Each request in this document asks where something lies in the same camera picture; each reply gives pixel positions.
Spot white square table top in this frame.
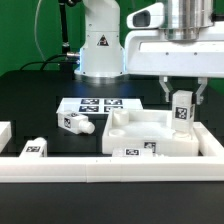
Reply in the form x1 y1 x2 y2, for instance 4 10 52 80
102 109 199 157

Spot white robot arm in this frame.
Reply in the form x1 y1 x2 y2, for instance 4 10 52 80
75 0 224 103

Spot black cables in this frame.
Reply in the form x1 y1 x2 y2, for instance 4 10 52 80
19 53 81 71

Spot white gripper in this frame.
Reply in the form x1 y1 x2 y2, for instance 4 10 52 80
125 27 224 105

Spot white U-shaped fence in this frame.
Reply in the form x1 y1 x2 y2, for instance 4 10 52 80
0 122 224 182

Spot white sheet with markers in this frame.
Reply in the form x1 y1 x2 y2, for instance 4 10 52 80
57 98 143 114

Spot white cable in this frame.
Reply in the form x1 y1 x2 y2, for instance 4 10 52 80
33 0 48 62

